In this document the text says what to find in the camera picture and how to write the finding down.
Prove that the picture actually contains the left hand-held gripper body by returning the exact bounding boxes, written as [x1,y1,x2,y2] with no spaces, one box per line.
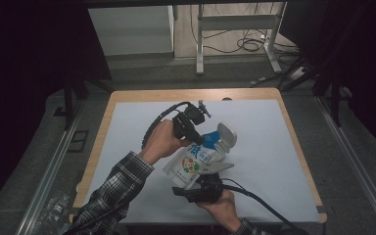
[171,100,212,143]

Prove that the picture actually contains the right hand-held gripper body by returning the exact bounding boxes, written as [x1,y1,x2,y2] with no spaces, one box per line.
[171,161,235,204]

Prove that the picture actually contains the white pouch with vegetable print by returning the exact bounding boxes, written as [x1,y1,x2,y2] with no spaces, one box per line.
[162,121,238,191]

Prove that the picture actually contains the person's right hand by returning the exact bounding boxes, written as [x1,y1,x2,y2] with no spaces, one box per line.
[197,189,243,233]

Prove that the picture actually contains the person's left hand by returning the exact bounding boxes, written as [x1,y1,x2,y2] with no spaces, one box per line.
[140,119,192,165]

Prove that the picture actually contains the white panel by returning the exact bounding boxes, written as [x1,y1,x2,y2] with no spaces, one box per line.
[87,5,174,57]

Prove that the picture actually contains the power strip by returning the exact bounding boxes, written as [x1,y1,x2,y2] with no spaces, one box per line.
[286,66,308,82]

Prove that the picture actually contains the black stand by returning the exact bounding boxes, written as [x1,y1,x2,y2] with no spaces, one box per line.
[62,76,90,131]
[312,57,345,128]

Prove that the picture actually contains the clear plastic bag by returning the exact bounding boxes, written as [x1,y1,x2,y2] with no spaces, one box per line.
[39,192,71,235]

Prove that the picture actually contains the right hand-held gripper cable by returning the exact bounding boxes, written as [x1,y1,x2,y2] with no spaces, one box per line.
[219,177,307,235]

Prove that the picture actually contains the black floor cables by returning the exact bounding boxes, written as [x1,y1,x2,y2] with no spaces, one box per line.
[205,3,300,57]

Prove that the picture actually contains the white metal desk frame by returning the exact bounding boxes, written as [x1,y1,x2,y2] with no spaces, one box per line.
[195,2,283,75]

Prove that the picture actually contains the aluminium rail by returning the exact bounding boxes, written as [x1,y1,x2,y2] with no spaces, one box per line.
[15,97,86,235]
[315,96,376,235]

